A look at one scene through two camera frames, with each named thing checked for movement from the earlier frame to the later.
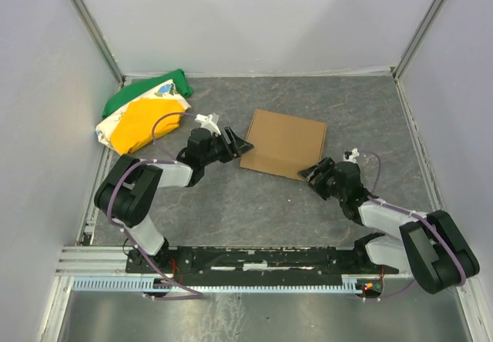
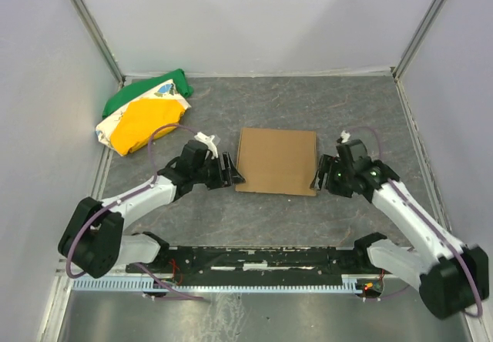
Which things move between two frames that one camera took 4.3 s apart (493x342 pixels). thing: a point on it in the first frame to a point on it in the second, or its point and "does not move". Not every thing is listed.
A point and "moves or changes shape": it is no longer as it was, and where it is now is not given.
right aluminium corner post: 425,24 does not move
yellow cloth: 134,127 does not move
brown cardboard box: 283,145 moves or changes shape
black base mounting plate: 259,263 does not move
